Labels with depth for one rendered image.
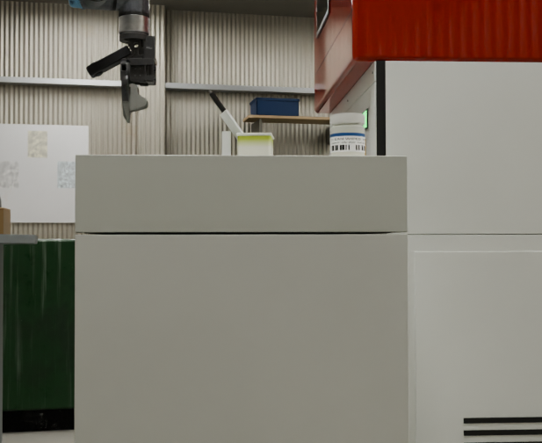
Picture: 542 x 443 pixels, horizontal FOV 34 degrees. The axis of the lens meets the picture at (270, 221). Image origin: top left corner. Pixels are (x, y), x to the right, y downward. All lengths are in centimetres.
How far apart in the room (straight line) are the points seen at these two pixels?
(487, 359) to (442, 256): 26
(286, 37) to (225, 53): 77
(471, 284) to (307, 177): 58
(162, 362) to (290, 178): 42
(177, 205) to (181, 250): 9
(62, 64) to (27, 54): 39
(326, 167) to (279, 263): 20
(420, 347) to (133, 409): 71
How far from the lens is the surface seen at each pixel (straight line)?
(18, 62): 1026
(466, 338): 208
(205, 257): 165
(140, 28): 218
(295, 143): 1041
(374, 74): 206
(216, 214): 165
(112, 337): 166
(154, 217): 165
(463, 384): 209
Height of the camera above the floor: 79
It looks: 2 degrees up
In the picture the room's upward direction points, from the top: straight up
